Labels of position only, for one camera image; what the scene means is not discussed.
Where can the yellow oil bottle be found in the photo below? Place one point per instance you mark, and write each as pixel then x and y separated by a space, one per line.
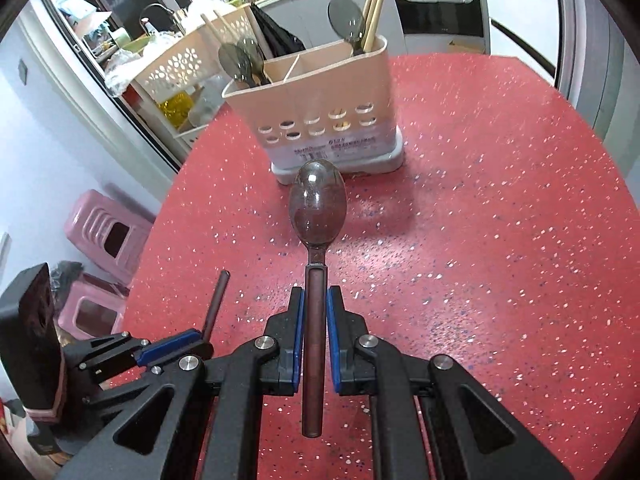
pixel 176 109

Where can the beige plastic utensil holder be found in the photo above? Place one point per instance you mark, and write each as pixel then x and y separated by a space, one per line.
pixel 350 85

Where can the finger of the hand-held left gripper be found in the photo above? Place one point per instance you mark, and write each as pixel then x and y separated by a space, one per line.
pixel 115 390
pixel 170 347

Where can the pink plastic stool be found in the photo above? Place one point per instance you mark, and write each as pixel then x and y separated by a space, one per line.
pixel 90 220
pixel 75 295

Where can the grey wall switch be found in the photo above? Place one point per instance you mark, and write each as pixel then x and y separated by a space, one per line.
pixel 23 71

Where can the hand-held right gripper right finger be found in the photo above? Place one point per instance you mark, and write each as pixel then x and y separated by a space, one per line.
pixel 334 350

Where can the built-in black oven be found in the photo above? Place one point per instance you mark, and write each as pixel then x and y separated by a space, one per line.
pixel 440 20

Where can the white refrigerator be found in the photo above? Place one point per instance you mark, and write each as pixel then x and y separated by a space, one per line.
pixel 520 0

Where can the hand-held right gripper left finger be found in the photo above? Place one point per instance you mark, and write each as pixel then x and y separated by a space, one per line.
pixel 297 350

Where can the white plastic basket rack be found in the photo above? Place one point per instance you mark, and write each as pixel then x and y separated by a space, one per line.
pixel 175 67

